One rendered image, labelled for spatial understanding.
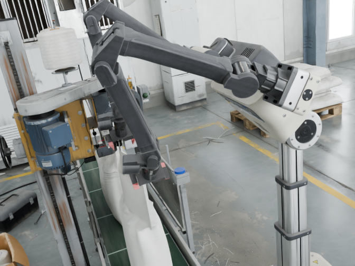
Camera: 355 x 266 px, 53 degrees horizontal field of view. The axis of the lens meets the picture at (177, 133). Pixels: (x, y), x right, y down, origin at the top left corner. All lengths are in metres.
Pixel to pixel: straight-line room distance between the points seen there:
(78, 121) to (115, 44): 1.03
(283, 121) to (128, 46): 0.63
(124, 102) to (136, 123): 0.09
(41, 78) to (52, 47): 2.98
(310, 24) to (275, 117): 6.28
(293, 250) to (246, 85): 0.99
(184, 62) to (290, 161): 0.77
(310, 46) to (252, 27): 1.31
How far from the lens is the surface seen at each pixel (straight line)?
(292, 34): 7.39
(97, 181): 3.14
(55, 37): 1.61
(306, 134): 1.47
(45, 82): 4.59
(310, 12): 7.49
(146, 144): 1.13
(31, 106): 1.63
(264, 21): 7.01
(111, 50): 0.91
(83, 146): 1.92
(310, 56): 7.61
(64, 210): 2.13
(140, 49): 0.92
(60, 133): 1.62
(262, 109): 1.23
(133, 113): 1.05
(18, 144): 1.96
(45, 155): 1.72
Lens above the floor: 1.76
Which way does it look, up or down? 21 degrees down
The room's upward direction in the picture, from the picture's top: 8 degrees counter-clockwise
